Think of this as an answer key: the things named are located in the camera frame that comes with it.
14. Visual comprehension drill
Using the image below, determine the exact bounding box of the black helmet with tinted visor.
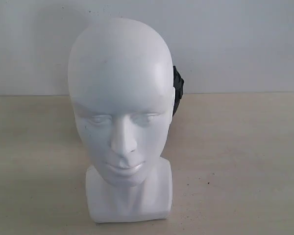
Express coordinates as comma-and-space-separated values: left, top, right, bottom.
172, 66, 184, 116

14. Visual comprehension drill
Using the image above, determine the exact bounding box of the white mannequin head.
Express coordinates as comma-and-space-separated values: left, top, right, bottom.
68, 18, 175, 223

